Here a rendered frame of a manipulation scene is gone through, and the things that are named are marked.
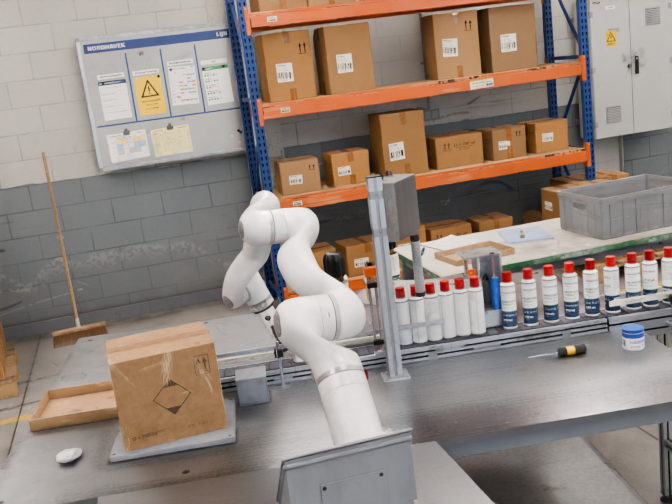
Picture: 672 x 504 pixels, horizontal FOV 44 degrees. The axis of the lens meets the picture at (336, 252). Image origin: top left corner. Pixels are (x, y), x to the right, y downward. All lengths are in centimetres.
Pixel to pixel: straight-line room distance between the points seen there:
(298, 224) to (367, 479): 78
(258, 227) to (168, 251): 475
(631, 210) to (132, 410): 292
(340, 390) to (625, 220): 281
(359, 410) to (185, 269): 524
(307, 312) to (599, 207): 264
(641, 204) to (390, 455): 292
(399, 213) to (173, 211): 453
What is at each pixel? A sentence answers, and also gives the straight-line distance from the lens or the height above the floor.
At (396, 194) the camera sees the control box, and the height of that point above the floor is 144.
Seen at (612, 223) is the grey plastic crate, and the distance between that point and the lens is 448.
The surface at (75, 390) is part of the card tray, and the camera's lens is 309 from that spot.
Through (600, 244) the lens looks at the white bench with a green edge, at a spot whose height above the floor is 80.
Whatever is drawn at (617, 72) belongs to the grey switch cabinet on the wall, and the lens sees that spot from 784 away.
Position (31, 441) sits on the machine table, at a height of 83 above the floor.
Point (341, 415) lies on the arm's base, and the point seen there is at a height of 107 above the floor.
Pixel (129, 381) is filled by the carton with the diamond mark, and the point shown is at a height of 106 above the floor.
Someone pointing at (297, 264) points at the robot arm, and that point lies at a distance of 218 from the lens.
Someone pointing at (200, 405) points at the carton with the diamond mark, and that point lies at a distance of 249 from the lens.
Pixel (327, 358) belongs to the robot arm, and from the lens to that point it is 199.
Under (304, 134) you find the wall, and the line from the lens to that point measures 710.
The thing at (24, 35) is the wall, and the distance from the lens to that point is 694.
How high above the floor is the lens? 186
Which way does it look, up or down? 13 degrees down
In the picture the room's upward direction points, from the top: 7 degrees counter-clockwise
